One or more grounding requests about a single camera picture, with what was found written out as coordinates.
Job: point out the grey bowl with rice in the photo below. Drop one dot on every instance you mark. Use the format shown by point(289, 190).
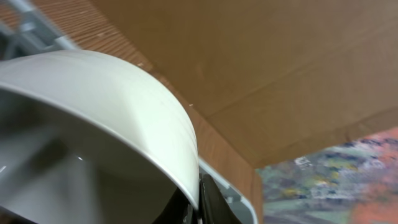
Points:
point(89, 138)

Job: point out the grey dishwasher rack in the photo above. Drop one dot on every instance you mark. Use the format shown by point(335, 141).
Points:
point(34, 32)

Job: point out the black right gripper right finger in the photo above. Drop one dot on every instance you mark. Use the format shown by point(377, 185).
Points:
point(213, 207)

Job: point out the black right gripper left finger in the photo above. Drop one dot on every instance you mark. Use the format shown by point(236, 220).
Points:
point(177, 211)

